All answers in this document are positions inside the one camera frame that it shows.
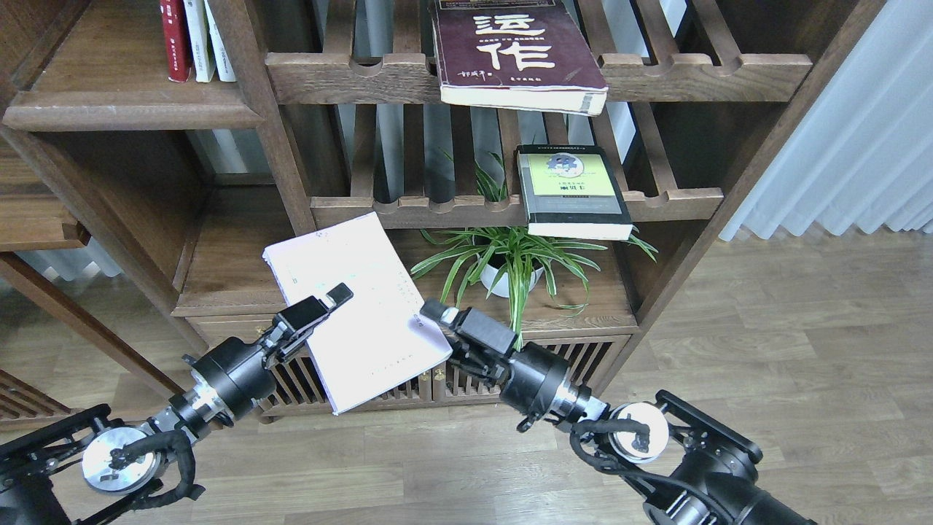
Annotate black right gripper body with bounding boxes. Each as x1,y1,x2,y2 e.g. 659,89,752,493
445,332,573,427

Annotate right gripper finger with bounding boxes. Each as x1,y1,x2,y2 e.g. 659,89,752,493
420,299,518,354

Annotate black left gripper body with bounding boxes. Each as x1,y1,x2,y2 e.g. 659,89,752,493
182,325,311,424

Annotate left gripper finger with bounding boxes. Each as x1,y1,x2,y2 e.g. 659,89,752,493
276,283,354,345

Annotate pale lavender white book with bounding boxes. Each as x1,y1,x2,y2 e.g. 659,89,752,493
262,212,452,415

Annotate green and black book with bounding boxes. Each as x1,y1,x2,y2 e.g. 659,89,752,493
515,145,634,241

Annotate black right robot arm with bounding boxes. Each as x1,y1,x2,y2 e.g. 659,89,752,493
421,299,809,524

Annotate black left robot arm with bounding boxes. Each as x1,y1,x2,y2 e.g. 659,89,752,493
1,283,353,524

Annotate white plant pot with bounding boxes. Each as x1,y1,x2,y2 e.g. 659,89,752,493
480,265,544,298

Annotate green spider plant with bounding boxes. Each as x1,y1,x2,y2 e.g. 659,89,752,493
408,149,660,351

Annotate dark wooden bookshelf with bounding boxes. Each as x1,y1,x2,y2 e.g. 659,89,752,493
2,1,883,393

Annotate white teal upright book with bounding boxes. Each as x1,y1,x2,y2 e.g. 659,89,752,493
206,1,237,82

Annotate maroon book white characters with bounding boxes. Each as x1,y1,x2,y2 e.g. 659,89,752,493
429,1,609,116

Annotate red upright book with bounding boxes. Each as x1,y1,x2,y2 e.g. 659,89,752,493
159,0,192,83

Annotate white curtain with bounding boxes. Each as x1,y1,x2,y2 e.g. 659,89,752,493
719,1,932,241

